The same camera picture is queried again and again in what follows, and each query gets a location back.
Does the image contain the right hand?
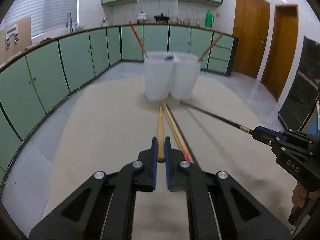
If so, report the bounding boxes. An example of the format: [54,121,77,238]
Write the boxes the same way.
[292,182,320,208]

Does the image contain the black wok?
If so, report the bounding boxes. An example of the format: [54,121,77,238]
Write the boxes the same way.
[154,13,170,24]

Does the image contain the white utensil holder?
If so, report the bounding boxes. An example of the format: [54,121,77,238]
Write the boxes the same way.
[144,51,201,101]

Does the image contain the black cabinet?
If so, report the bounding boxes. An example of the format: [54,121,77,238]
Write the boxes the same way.
[278,37,319,131]

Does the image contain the wooden door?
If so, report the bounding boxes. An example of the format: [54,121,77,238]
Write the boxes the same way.
[233,0,270,78]
[261,5,298,100]

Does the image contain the green thermos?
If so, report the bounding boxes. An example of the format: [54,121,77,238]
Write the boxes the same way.
[204,10,214,28]

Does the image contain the black chopstick two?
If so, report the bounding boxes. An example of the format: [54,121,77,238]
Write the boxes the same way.
[167,104,195,163]

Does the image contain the window blind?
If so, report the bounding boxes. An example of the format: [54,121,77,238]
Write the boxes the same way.
[2,0,78,37]

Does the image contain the black chopstick one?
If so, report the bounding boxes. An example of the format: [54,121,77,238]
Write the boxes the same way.
[180,101,252,134]

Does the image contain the red-patterned chopstick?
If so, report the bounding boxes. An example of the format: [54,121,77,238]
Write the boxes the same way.
[198,33,223,62]
[129,22,148,58]
[162,102,193,163]

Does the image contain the plain wooden chopstick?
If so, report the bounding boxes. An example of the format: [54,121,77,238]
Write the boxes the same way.
[157,106,165,163]

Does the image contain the left wooden door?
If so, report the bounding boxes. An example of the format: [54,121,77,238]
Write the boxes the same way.
[233,0,270,78]

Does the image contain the lower green cabinets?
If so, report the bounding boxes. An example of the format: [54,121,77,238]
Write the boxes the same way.
[1,24,238,176]

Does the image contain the right wooden door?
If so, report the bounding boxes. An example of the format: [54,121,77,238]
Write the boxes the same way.
[261,5,298,100]

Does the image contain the brown board with device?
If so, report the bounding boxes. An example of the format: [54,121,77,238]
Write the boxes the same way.
[1,17,32,64]

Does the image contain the kitchen faucet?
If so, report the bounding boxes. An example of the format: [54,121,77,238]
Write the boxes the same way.
[66,12,73,33]

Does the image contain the white pot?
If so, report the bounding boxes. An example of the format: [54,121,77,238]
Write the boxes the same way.
[137,11,149,24]

